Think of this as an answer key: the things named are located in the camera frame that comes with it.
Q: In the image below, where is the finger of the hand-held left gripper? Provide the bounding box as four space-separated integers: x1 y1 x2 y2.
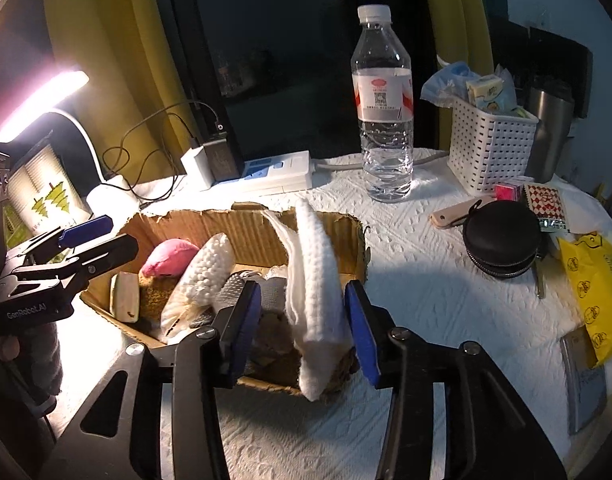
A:
6 215 113 267
11 234 140 302

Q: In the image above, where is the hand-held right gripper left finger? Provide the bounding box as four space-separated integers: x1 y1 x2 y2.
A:
41 280 264 480

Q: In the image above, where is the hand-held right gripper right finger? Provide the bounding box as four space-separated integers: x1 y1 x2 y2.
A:
343 280 569 480

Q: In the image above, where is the grey dotted sock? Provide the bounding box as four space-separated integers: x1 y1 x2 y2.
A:
213 269 287 322

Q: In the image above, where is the white knitted cloth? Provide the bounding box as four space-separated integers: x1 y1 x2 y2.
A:
161 232 237 332

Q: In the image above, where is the cardboard box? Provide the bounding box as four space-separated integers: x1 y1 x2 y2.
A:
80 202 369 404

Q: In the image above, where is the person's left hand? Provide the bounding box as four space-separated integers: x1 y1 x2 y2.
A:
0 335 22 364

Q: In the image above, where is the paper cups pack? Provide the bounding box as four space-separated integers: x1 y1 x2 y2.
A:
8 142 95 233

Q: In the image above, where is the white embossed tablecloth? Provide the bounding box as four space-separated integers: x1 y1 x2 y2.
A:
41 147 612 480

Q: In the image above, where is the white charger plug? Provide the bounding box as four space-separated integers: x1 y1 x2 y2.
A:
181 146 215 192

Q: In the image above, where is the white desk lamp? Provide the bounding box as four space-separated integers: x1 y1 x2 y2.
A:
0 71 143 217

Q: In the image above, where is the black power adapter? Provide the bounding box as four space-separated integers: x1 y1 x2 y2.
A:
201 130 241 182

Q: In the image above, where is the white power strip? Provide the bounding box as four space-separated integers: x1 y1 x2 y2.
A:
213 151 315 196

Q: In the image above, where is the black round zip pouch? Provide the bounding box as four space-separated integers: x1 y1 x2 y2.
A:
462 201 544 279

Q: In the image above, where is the yellow curtain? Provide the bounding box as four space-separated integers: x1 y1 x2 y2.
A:
418 0 494 82
42 0 197 187

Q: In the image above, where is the clear water bottle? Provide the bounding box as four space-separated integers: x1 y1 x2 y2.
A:
351 4 415 204

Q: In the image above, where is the white plastic basket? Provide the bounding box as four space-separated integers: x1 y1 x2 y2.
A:
447 95 540 197

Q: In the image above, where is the patterned card box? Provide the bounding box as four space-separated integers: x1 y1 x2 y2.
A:
523 183 569 234

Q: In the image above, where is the grey notebook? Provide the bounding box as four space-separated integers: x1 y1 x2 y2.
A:
560 327 609 436

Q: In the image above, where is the yellow plastic bag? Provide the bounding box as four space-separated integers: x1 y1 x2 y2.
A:
557 232 612 369

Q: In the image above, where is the blue plastic bag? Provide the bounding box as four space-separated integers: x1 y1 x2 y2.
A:
421 57 469 107

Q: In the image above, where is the dark glass door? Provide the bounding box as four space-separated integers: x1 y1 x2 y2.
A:
165 0 437 162

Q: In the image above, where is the yellow tissue pack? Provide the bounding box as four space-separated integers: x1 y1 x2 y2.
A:
466 71 517 112

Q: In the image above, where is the steel flask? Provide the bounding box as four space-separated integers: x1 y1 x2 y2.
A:
523 77 577 184

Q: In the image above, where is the black monitor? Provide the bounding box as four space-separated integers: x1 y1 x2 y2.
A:
528 25 594 121
488 15 531 92

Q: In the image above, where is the black charger cable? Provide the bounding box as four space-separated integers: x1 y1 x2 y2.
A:
103 101 223 207

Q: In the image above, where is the wooden handle pocket tool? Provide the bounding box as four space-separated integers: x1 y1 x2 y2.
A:
431 196 496 230

